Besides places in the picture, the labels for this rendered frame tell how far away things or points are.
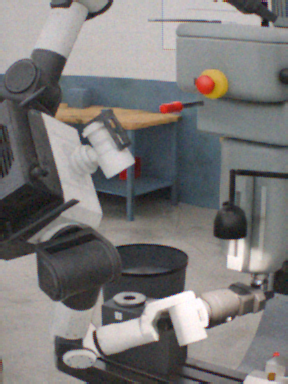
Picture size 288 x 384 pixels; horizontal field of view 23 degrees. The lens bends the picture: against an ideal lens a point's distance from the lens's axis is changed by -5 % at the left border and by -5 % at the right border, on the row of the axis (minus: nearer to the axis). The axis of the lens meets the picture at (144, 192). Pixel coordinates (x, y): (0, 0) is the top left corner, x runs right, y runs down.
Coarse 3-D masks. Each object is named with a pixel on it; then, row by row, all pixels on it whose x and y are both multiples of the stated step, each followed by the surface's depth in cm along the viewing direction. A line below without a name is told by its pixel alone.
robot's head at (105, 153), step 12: (108, 120) 146; (96, 132) 144; (96, 144) 145; (108, 144) 144; (84, 156) 146; (96, 156) 146; (108, 156) 144; (120, 156) 144; (96, 168) 150; (108, 168) 145; (120, 168) 144
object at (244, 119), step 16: (208, 112) 154; (224, 112) 152; (240, 112) 149; (256, 112) 146; (272, 112) 144; (208, 128) 155; (224, 128) 153; (240, 128) 150; (256, 128) 147; (272, 128) 145; (272, 144) 147
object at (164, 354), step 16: (112, 304) 198; (128, 304) 195; (144, 304) 198; (112, 320) 197; (128, 320) 194; (160, 336) 190; (176, 336) 193; (128, 352) 197; (144, 352) 194; (160, 352) 191; (176, 352) 194; (144, 368) 195; (160, 368) 192
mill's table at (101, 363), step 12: (60, 360) 208; (96, 360) 201; (108, 360) 202; (192, 360) 201; (72, 372) 204; (84, 372) 201; (96, 372) 197; (108, 372) 194; (120, 372) 194; (132, 372) 195; (144, 372) 194; (156, 372) 194; (180, 372) 193; (192, 372) 193; (204, 372) 193; (216, 372) 193; (228, 372) 192; (240, 372) 191
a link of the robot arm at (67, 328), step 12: (60, 312) 146; (72, 312) 144; (84, 312) 145; (60, 324) 148; (72, 324) 147; (84, 324) 149; (60, 336) 151; (72, 336) 151; (84, 336) 154; (60, 348) 153; (72, 348) 153; (84, 348) 154; (72, 360) 155; (84, 360) 155
